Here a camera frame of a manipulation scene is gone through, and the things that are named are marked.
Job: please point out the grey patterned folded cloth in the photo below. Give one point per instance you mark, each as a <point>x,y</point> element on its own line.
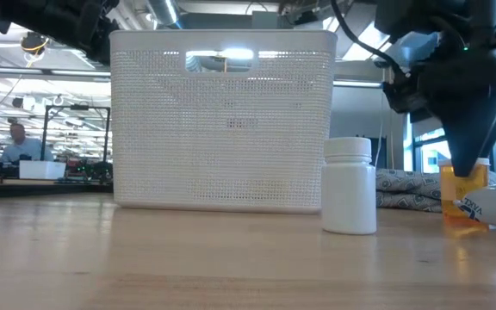
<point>407,189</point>

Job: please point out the white box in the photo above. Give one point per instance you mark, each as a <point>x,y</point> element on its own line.
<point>41,170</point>

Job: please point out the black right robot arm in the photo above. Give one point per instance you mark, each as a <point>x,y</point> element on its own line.
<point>482,21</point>

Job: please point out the white perforated plastic basket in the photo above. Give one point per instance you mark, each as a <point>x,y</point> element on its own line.
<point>222,129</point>

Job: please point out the black metal frame stand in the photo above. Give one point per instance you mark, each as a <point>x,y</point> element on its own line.
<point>44,133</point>

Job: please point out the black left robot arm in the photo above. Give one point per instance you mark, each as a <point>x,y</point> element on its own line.
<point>71,21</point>

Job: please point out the orange pill bottle white cap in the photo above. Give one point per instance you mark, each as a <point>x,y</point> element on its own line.
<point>450,202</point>

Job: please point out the black cabinet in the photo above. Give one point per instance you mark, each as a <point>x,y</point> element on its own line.
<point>379,153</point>

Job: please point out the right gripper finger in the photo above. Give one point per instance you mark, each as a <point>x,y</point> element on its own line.
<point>467,138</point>

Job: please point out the person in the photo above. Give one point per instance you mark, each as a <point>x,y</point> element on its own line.
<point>24,148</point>

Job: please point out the fluorescent light strip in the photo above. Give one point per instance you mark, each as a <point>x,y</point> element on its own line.
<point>357,83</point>

